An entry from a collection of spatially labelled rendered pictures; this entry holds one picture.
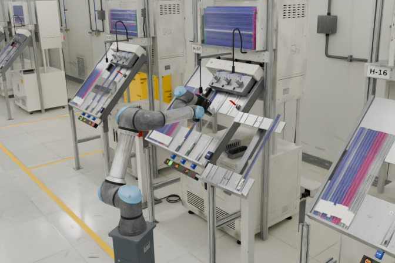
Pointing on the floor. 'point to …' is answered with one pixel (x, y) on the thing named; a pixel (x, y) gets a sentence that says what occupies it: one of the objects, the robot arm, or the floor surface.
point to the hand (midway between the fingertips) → (211, 116)
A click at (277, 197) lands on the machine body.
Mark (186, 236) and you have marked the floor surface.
